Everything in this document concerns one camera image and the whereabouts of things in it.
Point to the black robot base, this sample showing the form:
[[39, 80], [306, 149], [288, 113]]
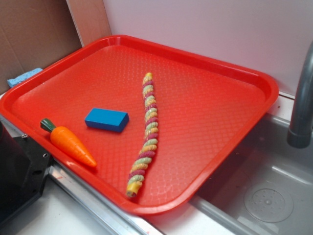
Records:
[[24, 166]]

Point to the red plastic tray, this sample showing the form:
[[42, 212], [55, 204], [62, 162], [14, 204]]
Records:
[[205, 108]]

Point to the grey sink faucet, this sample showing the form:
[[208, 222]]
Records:
[[301, 125]]

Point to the grey plastic sink basin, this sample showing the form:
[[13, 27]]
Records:
[[264, 187]]

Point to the blue sponge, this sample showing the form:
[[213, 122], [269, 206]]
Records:
[[21, 78]]

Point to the brown cardboard panel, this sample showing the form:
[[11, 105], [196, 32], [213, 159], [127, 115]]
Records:
[[34, 34]]

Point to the orange toy carrot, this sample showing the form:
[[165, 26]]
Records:
[[68, 142]]

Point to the blue rectangular block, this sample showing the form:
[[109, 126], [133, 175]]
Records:
[[109, 120]]

